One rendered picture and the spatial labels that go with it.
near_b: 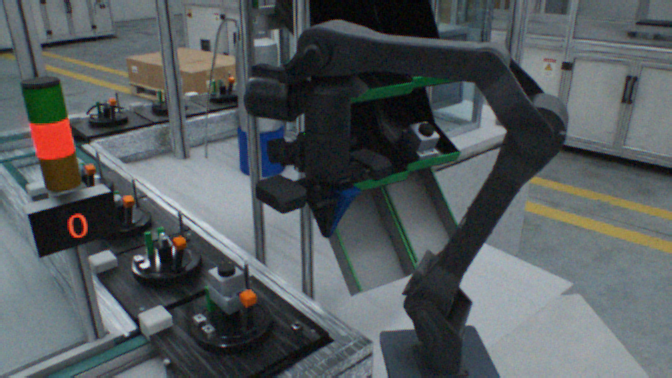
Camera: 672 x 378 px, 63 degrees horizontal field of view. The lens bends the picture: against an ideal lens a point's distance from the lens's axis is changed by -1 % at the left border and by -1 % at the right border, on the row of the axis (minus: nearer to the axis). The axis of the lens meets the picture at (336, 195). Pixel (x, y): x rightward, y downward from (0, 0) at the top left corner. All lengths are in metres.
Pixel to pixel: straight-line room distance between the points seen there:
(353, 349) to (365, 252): 0.20
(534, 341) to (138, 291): 0.79
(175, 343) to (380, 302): 0.47
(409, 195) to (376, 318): 0.27
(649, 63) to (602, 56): 0.32
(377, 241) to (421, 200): 0.16
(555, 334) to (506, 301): 0.13
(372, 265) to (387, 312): 0.18
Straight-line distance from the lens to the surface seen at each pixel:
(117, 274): 1.21
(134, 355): 1.05
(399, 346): 0.82
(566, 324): 1.27
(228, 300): 0.93
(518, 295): 1.32
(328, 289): 1.28
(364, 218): 1.09
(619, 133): 4.69
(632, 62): 4.57
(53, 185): 0.88
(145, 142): 2.11
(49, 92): 0.84
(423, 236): 1.16
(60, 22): 10.35
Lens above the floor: 1.59
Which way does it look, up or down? 25 degrees down
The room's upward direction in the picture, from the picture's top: straight up
